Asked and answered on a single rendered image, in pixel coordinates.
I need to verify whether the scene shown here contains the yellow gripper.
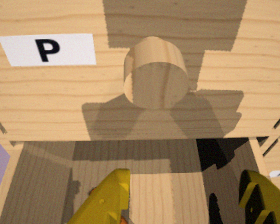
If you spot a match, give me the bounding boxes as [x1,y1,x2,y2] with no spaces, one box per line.
[67,168,280,224]

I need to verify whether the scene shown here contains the tan rectangular box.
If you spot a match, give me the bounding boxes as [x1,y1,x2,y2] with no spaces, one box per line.
[0,119,280,156]

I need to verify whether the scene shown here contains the wooden drawer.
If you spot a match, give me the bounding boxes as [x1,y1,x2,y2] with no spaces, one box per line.
[0,0,280,134]
[263,136,280,189]
[0,137,272,224]

